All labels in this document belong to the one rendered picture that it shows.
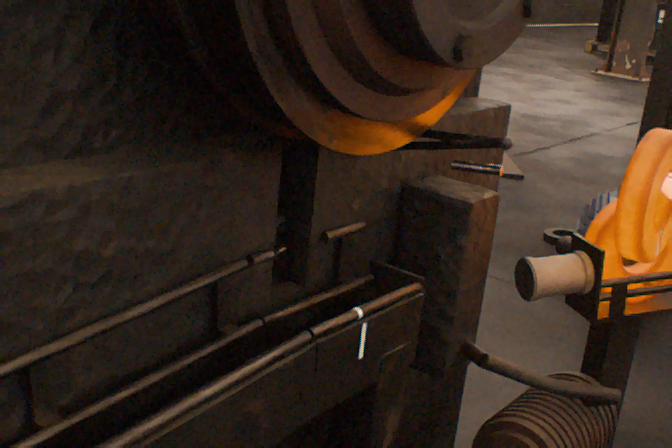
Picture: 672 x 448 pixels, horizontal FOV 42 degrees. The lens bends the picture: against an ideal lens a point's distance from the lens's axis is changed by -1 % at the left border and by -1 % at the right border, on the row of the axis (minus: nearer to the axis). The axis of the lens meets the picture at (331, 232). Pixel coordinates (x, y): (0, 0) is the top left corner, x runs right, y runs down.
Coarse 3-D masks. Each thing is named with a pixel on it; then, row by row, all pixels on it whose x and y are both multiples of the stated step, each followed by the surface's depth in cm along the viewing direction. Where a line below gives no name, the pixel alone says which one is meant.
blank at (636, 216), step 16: (640, 144) 98; (656, 144) 98; (640, 160) 97; (656, 160) 96; (624, 176) 97; (640, 176) 96; (656, 176) 96; (624, 192) 97; (640, 192) 96; (656, 192) 98; (624, 208) 97; (640, 208) 96; (656, 208) 106; (624, 224) 98; (640, 224) 97; (656, 224) 103; (624, 240) 99; (640, 240) 98; (656, 240) 103; (624, 256) 103; (640, 256) 100; (656, 256) 105
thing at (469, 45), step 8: (528, 0) 81; (536, 0) 81; (528, 8) 81; (536, 8) 82; (528, 16) 81; (536, 16) 82; (456, 40) 73; (464, 40) 73; (472, 40) 74; (456, 48) 73; (464, 48) 73; (472, 48) 74; (456, 56) 73; (464, 56) 73
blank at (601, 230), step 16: (608, 208) 119; (592, 224) 120; (608, 224) 117; (592, 240) 119; (608, 240) 118; (608, 256) 119; (608, 272) 120; (624, 272) 121; (640, 272) 122; (656, 272) 122; (608, 288) 121
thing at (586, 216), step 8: (608, 192) 308; (616, 192) 303; (592, 200) 310; (600, 200) 304; (608, 200) 300; (592, 208) 300; (600, 208) 296; (584, 216) 298; (592, 216) 292; (584, 224) 291; (576, 232) 299; (584, 232) 282; (632, 264) 277
